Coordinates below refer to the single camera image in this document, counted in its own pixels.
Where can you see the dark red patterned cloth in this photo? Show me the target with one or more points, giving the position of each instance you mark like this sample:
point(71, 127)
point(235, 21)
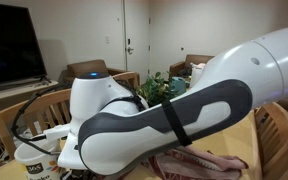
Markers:
point(193, 164)

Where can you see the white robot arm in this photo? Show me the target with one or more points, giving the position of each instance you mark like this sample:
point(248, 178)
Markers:
point(110, 133)

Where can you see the potted green plant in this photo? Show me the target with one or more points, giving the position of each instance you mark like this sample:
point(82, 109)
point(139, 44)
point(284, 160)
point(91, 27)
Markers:
point(156, 90)

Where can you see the teal watering can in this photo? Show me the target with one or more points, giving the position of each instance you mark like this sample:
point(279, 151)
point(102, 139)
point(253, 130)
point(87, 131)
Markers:
point(177, 85)

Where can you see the brown sofa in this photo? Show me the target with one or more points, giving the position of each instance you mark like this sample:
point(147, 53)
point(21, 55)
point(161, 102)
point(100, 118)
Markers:
point(184, 68)

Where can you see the white paper towel roll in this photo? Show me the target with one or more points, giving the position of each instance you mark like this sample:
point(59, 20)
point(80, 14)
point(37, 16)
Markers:
point(197, 70)

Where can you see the brown armchair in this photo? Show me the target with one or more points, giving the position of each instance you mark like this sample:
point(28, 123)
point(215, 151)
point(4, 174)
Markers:
point(76, 69)

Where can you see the white door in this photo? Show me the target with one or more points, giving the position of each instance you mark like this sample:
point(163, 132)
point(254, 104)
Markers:
point(136, 25)

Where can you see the wooden chair far side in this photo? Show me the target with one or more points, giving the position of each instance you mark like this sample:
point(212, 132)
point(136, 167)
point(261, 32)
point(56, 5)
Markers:
point(45, 112)

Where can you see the white paper cup container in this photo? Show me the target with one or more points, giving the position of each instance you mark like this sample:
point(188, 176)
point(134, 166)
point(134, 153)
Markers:
point(36, 164)

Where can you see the white tv stand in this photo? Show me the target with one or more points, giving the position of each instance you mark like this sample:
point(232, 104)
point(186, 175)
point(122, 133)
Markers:
point(27, 88)

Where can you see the black flat screen television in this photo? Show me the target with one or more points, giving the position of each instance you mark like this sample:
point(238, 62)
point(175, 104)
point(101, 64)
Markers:
point(20, 55)

